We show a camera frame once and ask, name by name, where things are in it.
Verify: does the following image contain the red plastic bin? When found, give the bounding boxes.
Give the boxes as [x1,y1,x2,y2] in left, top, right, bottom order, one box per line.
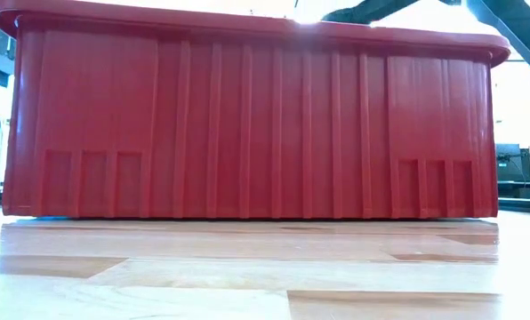
[0,0,512,220]

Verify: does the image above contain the dark background furniture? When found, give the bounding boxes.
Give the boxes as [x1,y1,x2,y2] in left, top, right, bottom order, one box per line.
[495,142,530,200]

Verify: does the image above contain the black aluminium frame rails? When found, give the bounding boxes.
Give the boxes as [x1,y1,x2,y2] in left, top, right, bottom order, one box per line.
[498,197,530,215]

